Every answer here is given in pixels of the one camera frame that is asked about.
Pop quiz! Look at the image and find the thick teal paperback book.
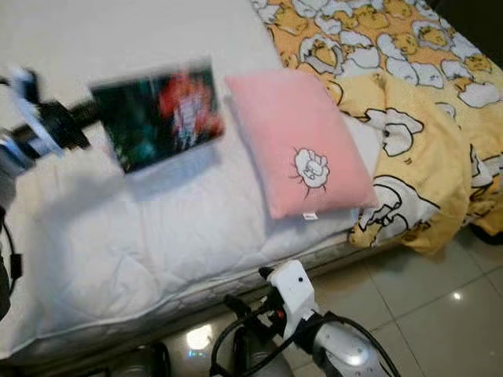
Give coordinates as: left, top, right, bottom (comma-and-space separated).
89, 61, 225, 175

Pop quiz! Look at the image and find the pink embroidered pillow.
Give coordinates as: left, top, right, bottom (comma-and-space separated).
224, 69, 380, 221

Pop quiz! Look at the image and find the white quilted mattress pad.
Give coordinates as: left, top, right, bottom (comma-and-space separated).
0, 0, 386, 362

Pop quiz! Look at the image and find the grey quilted mattress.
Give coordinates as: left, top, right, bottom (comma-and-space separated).
0, 243, 362, 374

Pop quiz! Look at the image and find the yellow cartoon print duvet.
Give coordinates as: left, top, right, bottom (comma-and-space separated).
250, 0, 503, 256

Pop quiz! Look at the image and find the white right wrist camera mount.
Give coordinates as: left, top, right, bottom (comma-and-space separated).
267, 259, 319, 319

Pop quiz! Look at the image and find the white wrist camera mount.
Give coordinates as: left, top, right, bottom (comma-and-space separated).
267, 259, 319, 319
8, 67, 64, 150

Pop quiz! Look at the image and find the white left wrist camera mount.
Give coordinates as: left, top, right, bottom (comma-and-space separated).
8, 67, 64, 150

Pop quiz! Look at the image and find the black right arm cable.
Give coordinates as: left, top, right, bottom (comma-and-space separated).
208, 310, 402, 377

